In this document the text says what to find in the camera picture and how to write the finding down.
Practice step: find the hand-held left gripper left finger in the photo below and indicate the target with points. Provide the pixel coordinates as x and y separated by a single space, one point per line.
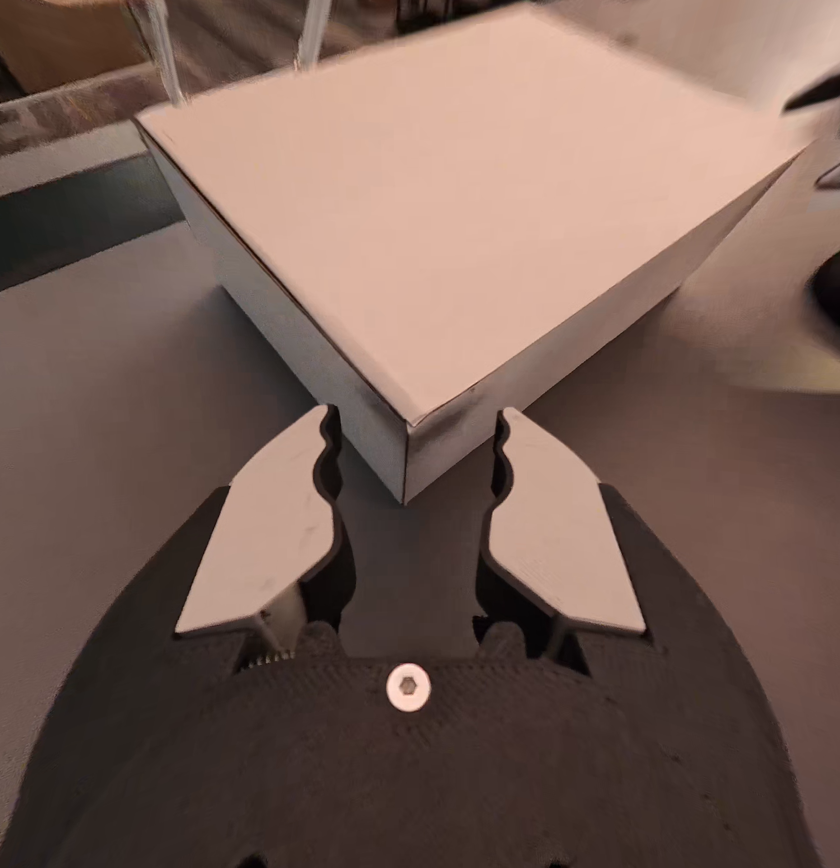
257 542

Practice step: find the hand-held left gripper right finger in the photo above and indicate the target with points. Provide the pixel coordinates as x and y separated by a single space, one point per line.
555 542

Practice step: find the white cardboard box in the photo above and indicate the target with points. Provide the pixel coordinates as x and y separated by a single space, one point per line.
460 203

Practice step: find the clear acrylic sign stand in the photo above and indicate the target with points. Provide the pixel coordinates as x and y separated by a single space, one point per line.
169 61

